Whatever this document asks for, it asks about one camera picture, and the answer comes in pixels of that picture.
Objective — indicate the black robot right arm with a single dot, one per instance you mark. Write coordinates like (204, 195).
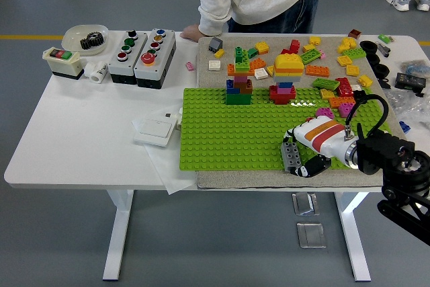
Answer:
(379, 152)

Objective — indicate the translucent plastic sheet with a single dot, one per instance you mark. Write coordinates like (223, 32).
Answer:
(168, 172)

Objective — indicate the dark grey sloped brick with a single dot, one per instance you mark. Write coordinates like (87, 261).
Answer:
(215, 44)

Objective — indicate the small blue brick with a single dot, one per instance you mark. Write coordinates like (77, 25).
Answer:
(404, 127)

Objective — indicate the small pink brick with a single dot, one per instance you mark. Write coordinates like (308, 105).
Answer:
(322, 54)
(190, 66)

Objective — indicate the white flat brick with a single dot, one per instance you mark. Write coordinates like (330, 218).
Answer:
(214, 65)
(260, 73)

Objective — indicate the black metal gears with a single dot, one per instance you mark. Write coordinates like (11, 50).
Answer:
(92, 40)

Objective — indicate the yellow-domed brick tower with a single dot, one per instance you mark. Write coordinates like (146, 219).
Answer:
(288, 63)

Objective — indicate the metal floor socket plate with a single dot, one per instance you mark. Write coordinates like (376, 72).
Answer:
(305, 203)
(311, 235)

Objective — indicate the small green plastic part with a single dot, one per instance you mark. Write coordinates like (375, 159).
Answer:
(383, 37)

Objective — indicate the white plastic bowl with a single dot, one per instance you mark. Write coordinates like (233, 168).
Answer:
(72, 40)

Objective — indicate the small green brick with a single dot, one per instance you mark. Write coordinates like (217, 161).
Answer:
(252, 52)

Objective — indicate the white pipe tee fitting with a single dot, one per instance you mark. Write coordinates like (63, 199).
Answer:
(95, 72)

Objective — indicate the white wall switch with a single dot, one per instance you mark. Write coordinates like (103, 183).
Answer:
(154, 130)

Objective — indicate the bag of blue parts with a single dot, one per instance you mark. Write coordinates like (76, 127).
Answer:
(415, 67)

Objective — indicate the white table leg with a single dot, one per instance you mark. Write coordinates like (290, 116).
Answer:
(351, 233)
(121, 226)

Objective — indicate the three-button control box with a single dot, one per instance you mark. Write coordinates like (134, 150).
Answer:
(129, 68)

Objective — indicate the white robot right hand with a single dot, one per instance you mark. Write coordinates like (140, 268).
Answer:
(322, 135)

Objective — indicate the emergency-stop button control box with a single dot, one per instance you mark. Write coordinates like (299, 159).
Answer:
(152, 70)

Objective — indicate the small brown box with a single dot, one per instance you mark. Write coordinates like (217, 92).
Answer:
(354, 33)

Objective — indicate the person's right forearm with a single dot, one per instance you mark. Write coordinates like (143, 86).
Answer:
(210, 21)

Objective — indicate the black square brick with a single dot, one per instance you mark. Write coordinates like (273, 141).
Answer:
(360, 93)

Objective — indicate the red brick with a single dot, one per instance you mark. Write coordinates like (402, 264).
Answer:
(344, 87)
(294, 46)

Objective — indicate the yellow flat brick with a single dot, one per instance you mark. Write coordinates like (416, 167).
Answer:
(344, 60)
(270, 71)
(352, 70)

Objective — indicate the green-topped brick tower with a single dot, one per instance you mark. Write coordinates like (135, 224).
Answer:
(239, 99)

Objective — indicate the black electronic module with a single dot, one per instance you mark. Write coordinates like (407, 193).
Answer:
(410, 80)

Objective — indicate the green studded baseplate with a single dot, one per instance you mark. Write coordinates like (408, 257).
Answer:
(235, 132)

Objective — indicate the long light grey brick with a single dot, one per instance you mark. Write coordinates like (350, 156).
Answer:
(290, 158)

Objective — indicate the clear plastic bag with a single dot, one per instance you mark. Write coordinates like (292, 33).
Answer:
(403, 102)

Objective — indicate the small yellow brick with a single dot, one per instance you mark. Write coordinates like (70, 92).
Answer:
(365, 80)
(219, 53)

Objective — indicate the green long brick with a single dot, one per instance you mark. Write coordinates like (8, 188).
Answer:
(354, 53)
(310, 56)
(325, 83)

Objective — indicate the red-green rocker switch box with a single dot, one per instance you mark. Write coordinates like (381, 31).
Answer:
(64, 62)

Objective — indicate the person's right hand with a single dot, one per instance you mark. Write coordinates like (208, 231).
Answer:
(191, 32)

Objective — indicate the small metal hand tool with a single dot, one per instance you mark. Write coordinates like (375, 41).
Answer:
(383, 49)

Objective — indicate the small white brick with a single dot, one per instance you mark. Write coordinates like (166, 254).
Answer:
(357, 88)

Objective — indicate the magenta square brick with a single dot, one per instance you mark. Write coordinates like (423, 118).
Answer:
(324, 113)
(345, 109)

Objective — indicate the orange long brick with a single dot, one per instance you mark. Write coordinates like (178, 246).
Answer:
(317, 70)
(341, 102)

